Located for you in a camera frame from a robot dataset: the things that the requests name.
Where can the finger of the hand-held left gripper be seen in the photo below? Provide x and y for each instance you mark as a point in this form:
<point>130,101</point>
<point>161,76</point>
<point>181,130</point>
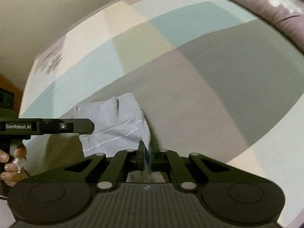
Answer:
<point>71,126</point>

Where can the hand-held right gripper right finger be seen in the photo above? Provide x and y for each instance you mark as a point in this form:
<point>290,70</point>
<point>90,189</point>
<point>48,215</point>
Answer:
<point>151,158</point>

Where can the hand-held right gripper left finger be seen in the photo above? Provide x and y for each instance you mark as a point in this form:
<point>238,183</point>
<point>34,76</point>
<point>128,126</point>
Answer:
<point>143,156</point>

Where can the grey patterned sweater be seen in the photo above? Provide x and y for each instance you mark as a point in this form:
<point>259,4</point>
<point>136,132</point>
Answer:
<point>114,123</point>

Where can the person's left hand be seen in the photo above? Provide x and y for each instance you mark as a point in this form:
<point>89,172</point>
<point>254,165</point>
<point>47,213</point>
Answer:
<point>9,178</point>

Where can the purple floral quilt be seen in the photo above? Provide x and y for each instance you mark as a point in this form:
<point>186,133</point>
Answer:
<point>273,4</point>

